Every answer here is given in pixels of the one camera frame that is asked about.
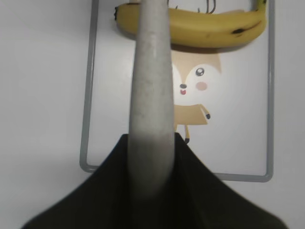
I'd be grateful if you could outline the white-handled kitchen knife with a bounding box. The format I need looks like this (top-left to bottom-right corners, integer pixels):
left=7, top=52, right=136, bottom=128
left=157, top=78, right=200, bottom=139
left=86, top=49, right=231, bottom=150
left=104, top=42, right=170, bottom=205
left=128, top=0, right=174, bottom=199

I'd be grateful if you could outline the yellow banana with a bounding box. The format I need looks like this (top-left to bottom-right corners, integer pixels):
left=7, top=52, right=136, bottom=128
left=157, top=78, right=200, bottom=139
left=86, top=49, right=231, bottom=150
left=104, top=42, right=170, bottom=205
left=113, top=0, right=267, bottom=49

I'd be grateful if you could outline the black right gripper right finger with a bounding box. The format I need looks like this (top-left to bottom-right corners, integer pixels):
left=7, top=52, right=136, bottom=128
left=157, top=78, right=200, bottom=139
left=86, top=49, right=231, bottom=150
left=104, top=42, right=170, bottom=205
left=164, top=133, right=287, bottom=229

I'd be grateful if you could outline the white grey-rimmed cutting board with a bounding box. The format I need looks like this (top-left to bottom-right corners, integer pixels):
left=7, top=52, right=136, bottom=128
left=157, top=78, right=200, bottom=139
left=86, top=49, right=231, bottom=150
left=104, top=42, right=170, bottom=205
left=80, top=0, right=275, bottom=182

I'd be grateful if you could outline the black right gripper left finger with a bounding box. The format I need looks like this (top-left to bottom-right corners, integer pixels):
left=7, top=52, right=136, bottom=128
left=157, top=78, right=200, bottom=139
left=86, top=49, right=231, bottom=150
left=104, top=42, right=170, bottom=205
left=23, top=134, right=132, bottom=229

